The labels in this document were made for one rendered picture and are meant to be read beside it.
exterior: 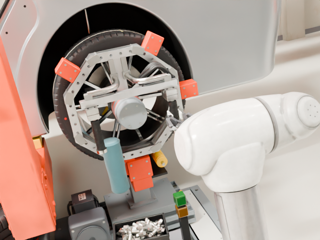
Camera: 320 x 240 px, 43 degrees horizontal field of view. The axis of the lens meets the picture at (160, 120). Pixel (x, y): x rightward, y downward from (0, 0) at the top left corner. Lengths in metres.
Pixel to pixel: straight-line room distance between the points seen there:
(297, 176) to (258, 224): 1.94
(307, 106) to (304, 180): 1.92
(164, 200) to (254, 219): 1.43
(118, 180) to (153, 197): 0.46
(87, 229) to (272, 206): 1.15
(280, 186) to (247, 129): 1.91
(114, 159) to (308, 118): 1.14
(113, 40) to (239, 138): 1.20
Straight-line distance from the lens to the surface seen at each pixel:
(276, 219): 2.46
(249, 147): 0.84
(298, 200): 2.61
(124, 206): 2.32
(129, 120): 1.78
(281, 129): 0.89
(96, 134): 1.70
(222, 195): 0.89
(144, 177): 2.06
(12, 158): 1.60
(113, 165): 1.87
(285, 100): 0.90
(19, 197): 1.68
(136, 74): 2.20
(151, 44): 1.88
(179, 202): 1.51
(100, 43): 1.92
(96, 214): 1.99
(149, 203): 2.30
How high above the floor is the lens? 1.46
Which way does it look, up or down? 21 degrees down
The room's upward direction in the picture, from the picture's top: 10 degrees counter-clockwise
